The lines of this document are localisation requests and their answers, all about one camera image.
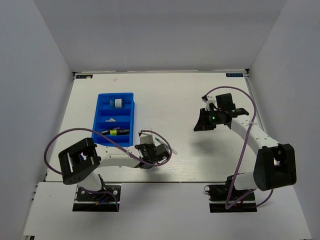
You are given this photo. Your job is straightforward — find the aluminium table edge rail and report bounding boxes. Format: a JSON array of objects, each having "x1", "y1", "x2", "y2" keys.
[{"x1": 247, "y1": 69, "x2": 282, "y2": 143}]

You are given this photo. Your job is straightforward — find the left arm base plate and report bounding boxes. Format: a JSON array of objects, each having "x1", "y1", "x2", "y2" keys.
[{"x1": 72, "y1": 184, "x2": 122, "y2": 213}]

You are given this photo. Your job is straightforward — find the green cap highlighter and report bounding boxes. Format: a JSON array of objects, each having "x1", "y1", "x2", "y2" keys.
[{"x1": 116, "y1": 129, "x2": 130, "y2": 135}]

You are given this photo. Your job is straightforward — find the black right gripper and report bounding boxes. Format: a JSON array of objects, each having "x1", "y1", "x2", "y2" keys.
[{"x1": 193, "y1": 107, "x2": 224, "y2": 131}]

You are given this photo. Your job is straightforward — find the right corner label sticker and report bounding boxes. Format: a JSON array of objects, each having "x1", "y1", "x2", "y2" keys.
[{"x1": 225, "y1": 73, "x2": 244, "y2": 78}]

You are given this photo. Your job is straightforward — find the yellow cap highlighter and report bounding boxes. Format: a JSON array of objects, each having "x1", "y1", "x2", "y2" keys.
[{"x1": 109, "y1": 129, "x2": 118, "y2": 136}]

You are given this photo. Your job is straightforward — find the purple cap black marker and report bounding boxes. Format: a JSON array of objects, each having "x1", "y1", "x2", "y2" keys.
[{"x1": 100, "y1": 129, "x2": 112, "y2": 135}]

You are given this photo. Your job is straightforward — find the blue compartment tray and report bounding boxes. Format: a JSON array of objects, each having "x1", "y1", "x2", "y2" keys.
[{"x1": 92, "y1": 92, "x2": 135, "y2": 147}]

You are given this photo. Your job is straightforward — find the left corner label sticker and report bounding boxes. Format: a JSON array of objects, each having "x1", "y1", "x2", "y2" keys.
[{"x1": 75, "y1": 74, "x2": 93, "y2": 79}]

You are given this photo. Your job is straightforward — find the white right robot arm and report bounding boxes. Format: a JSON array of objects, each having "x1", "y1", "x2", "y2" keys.
[{"x1": 203, "y1": 93, "x2": 297, "y2": 200}]

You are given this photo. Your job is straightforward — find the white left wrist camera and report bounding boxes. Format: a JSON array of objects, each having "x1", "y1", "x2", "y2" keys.
[{"x1": 138, "y1": 129, "x2": 154, "y2": 145}]

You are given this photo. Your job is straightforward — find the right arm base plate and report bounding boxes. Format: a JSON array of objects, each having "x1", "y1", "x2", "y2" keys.
[{"x1": 204, "y1": 183, "x2": 258, "y2": 214}]

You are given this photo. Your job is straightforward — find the corner label sticker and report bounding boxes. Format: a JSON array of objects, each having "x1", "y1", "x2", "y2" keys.
[
  {"x1": 75, "y1": 74, "x2": 93, "y2": 79},
  {"x1": 225, "y1": 73, "x2": 244, "y2": 78}
]

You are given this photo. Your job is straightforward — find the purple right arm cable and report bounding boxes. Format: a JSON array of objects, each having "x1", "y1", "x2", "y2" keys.
[{"x1": 202, "y1": 86, "x2": 274, "y2": 210}]

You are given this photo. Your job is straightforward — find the blue gel jar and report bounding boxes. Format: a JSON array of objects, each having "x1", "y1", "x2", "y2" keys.
[{"x1": 109, "y1": 98, "x2": 125, "y2": 109}]

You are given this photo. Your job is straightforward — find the grey eraser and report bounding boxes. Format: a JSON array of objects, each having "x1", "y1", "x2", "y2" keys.
[{"x1": 106, "y1": 118, "x2": 116, "y2": 123}]

